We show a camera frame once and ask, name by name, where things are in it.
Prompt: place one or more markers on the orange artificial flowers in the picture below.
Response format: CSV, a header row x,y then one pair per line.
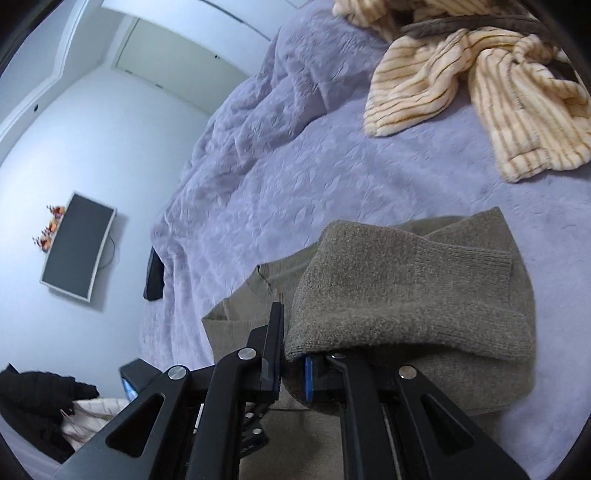
x,y
48,228

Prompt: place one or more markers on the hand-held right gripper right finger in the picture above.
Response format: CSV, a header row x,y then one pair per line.
x,y
308,381

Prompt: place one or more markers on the cream striped fleece garment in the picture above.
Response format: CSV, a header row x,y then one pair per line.
x,y
415,87

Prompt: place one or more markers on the lavender embossed blanket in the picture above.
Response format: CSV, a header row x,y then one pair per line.
x,y
323,184

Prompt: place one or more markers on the black box with blue screen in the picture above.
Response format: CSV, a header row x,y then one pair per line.
x,y
138,371

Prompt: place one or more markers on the olive knit sweater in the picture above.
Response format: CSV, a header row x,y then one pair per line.
x,y
406,300

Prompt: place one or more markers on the wall-mounted television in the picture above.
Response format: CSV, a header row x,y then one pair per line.
x,y
76,244

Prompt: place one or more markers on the grey fleece garment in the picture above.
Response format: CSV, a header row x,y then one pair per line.
x,y
461,25

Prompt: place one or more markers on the black clothing pile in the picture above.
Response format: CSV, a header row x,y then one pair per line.
x,y
32,401

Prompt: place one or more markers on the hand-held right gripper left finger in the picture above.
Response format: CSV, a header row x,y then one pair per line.
x,y
272,371

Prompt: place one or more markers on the black bed frame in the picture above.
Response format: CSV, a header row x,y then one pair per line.
x,y
153,277

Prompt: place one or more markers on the white closet door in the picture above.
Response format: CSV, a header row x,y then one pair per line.
x,y
184,60

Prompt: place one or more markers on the white striped fabric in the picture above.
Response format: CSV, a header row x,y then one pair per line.
x,y
92,413

